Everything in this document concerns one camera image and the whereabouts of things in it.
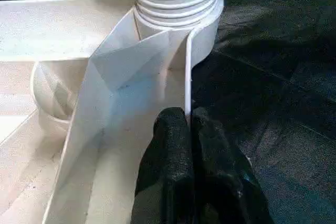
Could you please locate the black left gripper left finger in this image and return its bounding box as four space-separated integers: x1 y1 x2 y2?
131 108 195 224

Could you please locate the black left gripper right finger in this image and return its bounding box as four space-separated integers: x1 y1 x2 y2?
190 108 274 224

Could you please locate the white plastic table top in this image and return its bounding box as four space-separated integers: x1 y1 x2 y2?
0 0 225 224

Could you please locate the black work mat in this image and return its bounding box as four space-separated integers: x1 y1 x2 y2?
0 0 336 224

